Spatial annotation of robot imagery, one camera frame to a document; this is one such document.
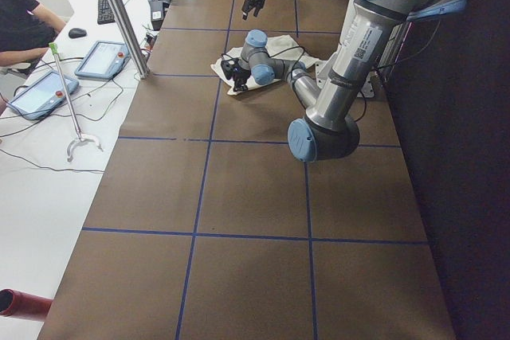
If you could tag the black box with label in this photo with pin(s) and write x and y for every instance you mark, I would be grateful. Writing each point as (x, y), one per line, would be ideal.
(158, 11)

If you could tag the far blue teach pendant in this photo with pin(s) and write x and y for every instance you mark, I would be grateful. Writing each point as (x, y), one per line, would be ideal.
(103, 61)

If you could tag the blue teach pendant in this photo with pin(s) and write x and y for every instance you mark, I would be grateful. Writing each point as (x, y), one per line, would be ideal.
(103, 61)
(40, 98)

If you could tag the black keyboard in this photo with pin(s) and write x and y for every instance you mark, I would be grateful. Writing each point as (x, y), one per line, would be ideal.
(105, 14)

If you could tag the black computer mouse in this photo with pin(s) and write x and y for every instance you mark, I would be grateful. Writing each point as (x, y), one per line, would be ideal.
(77, 33)

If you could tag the near blue teach pendant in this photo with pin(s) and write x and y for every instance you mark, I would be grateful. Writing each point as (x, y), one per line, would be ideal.
(40, 98)

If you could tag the seated person in black shirt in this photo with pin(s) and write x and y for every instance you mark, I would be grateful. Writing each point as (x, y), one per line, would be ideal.
(27, 28)

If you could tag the red cylinder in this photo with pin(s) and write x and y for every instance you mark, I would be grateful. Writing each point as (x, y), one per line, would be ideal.
(21, 305)

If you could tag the white pillar with base plate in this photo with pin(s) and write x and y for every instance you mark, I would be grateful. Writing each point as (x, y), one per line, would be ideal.
(366, 29)

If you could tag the aluminium frame post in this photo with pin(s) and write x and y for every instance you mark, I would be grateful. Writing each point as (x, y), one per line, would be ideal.
(128, 34)

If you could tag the grabber stick with green handle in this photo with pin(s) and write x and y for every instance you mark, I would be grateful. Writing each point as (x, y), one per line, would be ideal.
(81, 137)

